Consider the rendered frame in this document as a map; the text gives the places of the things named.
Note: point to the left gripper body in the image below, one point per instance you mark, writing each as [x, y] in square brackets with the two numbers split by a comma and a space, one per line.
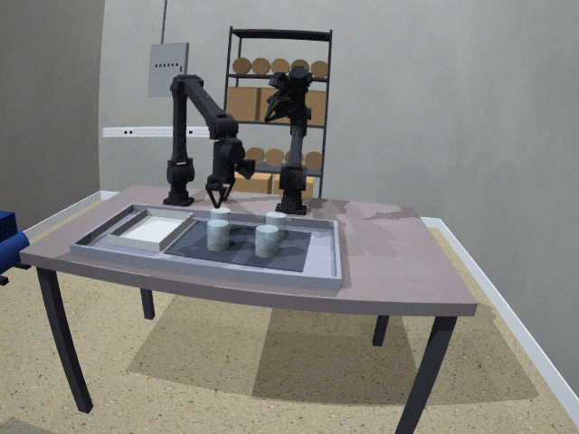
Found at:
[286, 103]

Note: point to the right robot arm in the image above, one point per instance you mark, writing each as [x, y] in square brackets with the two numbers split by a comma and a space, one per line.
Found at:
[223, 127]

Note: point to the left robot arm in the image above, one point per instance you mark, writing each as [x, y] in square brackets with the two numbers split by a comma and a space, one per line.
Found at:
[290, 180]

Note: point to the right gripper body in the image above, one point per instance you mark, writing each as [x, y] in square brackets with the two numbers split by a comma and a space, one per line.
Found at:
[212, 179]

